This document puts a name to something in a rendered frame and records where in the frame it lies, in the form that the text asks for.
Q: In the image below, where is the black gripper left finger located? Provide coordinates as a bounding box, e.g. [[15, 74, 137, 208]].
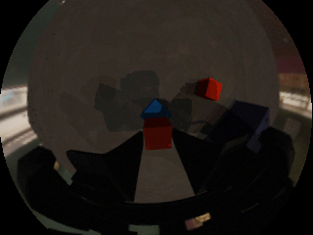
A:
[[67, 130, 144, 203]]

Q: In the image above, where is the blue cube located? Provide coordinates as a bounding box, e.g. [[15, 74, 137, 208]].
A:
[[141, 98, 172, 120]]

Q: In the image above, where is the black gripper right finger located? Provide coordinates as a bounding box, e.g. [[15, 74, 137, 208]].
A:
[[172, 128, 249, 195]]

